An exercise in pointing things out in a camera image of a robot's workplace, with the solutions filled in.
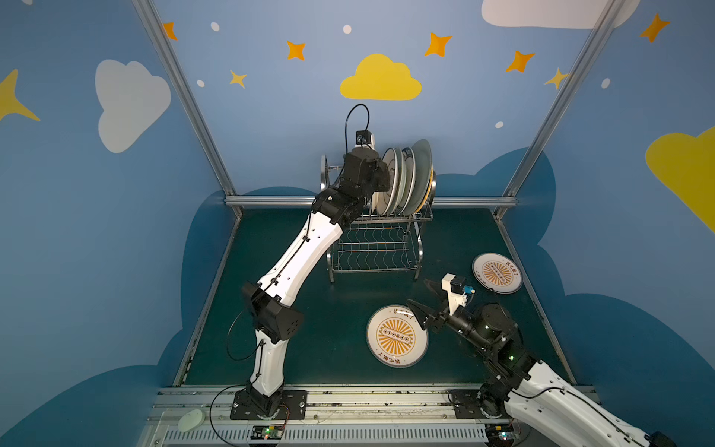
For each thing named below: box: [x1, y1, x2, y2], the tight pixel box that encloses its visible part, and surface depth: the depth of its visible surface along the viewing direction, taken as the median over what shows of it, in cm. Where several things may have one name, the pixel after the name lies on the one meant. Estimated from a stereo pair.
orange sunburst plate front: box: [365, 304, 429, 369], surface depth 87 cm
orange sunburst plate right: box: [472, 252, 524, 296], surface depth 103 cm
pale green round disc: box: [177, 408, 206, 433], surface depth 72 cm
